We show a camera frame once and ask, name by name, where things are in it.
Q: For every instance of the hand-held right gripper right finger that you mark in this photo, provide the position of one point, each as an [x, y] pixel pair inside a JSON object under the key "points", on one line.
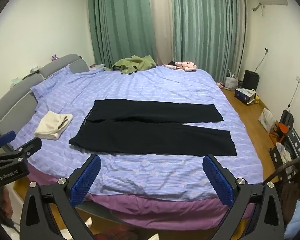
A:
{"points": [[218, 180]]}

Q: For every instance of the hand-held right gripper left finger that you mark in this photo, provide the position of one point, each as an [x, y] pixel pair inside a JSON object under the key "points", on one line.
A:
{"points": [[86, 180]]}

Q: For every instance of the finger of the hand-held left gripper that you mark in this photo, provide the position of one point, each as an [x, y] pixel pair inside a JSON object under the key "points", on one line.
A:
{"points": [[30, 147], [5, 138]]}

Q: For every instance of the black pants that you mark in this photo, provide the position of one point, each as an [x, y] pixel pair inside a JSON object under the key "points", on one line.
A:
{"points": [[150, 130]]}

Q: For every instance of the folded cream cloth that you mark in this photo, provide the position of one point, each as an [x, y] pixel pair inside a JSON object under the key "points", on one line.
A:
{"points": [[53, 127]]}

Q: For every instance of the grey padded headboard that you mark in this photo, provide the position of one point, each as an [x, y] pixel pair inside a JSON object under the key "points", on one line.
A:
{"points": [[17, 97]]}

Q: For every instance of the white plastic bag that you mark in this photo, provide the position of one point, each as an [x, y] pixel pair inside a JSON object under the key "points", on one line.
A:
{"points": [[266, 120]]}

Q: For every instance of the open black suitcase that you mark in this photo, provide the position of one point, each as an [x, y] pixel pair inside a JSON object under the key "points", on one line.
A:
{"points": [[293, 142]]}

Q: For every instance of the yellow toy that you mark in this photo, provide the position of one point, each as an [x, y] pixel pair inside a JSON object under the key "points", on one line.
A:
{"points": [[257, 100]]}

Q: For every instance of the blue cardboard box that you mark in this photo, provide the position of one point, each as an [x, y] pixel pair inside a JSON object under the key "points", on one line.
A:
{"points": [[245, 95]]}

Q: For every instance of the black backpack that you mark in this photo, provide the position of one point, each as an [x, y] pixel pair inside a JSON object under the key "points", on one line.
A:
{"points": [[287, 118]]}

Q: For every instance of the small purple toy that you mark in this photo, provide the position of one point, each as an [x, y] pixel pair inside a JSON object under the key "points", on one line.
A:
{"points": [[54, 57]]}

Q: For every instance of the white paper bag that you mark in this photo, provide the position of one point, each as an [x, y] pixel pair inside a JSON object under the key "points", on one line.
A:
{"points": [[231, 83]]}

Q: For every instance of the bed with blue sheet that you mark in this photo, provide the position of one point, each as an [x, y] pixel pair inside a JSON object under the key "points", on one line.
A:
{"points": [[165, 92]]}

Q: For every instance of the black bin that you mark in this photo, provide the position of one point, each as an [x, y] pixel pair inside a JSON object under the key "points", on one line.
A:
{"points": [[251, 80]]}

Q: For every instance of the pink patterned garment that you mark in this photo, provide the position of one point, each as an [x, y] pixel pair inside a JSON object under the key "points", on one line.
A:
{"points": [[182, 65]]}

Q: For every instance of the olive green garment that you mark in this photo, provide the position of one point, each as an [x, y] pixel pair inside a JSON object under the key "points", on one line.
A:
{"points": [[132, 63]]}

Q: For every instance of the green curtain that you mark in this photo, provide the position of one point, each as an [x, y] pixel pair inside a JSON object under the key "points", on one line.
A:
{"points": [[202, 25], [120, 22]]}

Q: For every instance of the beige sheer curtain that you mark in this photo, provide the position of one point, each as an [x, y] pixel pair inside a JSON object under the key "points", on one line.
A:
{"points": [[161, 22]]}

